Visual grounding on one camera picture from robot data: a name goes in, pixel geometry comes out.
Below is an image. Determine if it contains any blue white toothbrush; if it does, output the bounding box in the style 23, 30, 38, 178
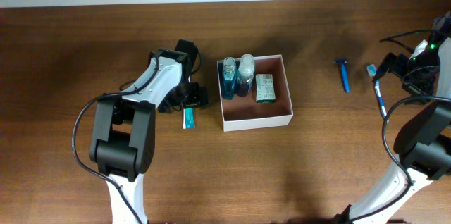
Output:
366, 64, 387, 118

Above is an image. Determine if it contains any purple foam pump bottle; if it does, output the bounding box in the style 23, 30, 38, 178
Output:
236, 54, 255, 97

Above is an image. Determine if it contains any blue disposable razor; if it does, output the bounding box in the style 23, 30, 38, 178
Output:
333, 58, 350, 93

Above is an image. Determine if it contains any green white small box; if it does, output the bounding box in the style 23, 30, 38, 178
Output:
255, 74, 276, 103

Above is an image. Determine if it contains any teal toothpaste tube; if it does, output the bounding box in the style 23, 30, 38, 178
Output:
183, 108, 195, 129

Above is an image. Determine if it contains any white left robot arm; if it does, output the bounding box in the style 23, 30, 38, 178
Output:
89, 39, 208, 223

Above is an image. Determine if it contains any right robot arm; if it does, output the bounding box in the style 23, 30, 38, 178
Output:
333, 13, 450, 223

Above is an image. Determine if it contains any teal mouthwash bottle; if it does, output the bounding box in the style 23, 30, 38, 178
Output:
222, 57, 237, 99

